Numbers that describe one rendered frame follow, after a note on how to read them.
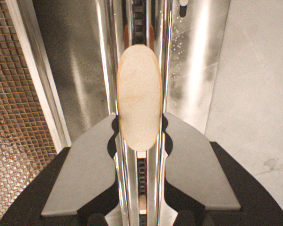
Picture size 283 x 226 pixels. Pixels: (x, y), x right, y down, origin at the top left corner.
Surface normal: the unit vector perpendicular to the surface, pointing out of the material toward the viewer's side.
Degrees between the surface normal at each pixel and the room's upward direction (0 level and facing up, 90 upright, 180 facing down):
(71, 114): 0
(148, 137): 16
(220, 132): 0
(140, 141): 9
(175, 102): 0
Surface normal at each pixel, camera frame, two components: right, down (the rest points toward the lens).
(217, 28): 0.00, 0.47
